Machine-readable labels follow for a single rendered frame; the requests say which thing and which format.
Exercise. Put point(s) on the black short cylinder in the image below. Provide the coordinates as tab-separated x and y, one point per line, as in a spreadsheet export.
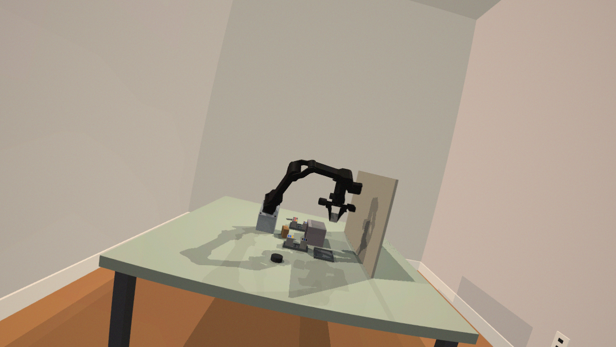
277	258

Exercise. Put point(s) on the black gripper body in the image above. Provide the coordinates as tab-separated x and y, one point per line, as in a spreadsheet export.
338	199

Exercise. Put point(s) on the beige flat panel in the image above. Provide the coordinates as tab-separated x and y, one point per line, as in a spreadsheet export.
366	227

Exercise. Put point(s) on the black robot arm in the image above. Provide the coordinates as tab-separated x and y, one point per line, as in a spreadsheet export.
343	178

